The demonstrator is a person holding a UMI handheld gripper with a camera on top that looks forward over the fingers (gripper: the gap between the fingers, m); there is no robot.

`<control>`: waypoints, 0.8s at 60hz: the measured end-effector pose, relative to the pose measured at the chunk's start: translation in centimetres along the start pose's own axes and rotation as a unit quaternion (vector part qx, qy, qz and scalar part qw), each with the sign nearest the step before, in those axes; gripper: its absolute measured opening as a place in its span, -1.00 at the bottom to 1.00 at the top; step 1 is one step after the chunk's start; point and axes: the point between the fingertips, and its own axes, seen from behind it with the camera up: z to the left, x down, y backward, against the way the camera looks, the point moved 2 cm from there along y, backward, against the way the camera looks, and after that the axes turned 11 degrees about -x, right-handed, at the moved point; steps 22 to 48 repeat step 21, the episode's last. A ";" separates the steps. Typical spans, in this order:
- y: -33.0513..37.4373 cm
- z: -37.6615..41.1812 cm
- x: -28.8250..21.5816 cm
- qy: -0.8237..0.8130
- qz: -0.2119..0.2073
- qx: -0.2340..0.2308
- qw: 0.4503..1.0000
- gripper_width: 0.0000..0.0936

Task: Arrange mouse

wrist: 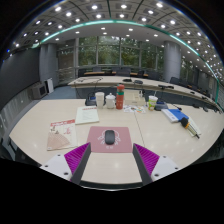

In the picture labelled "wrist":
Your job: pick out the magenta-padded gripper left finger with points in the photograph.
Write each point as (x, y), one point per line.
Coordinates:
(76, 158)

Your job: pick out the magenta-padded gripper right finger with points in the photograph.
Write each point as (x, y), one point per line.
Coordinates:
(148, 159)

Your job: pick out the black computer mouse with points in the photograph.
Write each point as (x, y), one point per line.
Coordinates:
(109, 137)

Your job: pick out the pink printed mouse pad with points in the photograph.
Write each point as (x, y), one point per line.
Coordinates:
(123, 143)

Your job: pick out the red and white fan brochure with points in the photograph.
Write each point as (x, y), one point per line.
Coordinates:
(61, 135)

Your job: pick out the white red-headed paper sheet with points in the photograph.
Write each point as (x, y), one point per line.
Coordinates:
(86, 115)

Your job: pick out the blue and white book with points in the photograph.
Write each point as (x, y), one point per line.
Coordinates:
(175, 115)

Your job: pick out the black-headed handheld microphone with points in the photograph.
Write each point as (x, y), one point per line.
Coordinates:
(185, 122)

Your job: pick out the colourful leaflet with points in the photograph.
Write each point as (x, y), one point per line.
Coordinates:
(133, 109)

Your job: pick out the black desk microphone console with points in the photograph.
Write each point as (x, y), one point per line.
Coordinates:
(90, 101)
(161, 106)

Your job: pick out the green-printed paper cup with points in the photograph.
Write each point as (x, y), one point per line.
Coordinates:
(152, 103)

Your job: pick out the cream booklet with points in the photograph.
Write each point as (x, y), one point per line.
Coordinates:
(196, 126)

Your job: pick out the beige cardboard box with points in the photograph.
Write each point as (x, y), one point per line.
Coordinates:
(135, 98)

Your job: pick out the white paper cup stack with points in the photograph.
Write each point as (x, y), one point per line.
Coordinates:
(99, 100)

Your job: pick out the white lidded mug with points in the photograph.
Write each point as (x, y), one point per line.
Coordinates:
(110, 101)

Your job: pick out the red thermos bottle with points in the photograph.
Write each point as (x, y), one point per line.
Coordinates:
(120, 98)

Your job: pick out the grey box appliance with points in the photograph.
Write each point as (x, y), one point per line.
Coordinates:
(39, 91)

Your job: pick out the white upright appliance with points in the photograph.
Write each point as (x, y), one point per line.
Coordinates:
(49, 85)

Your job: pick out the dark office chairs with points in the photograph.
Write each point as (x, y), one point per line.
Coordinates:
(122, 72)

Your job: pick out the ceiling lights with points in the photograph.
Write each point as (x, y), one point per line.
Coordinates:
(94, 7)

